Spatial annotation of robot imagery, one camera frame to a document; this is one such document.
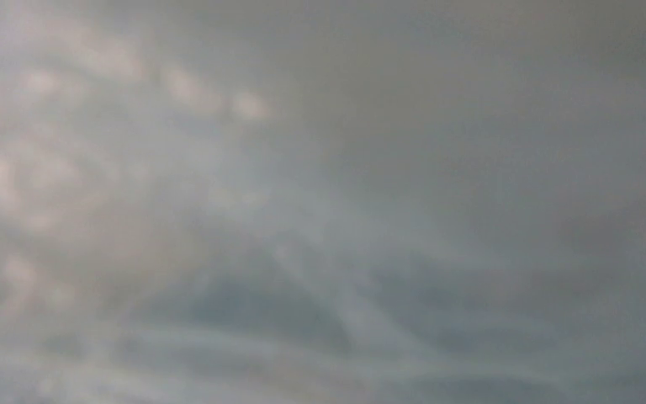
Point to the blue plastic bag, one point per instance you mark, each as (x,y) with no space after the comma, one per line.
(322,201)

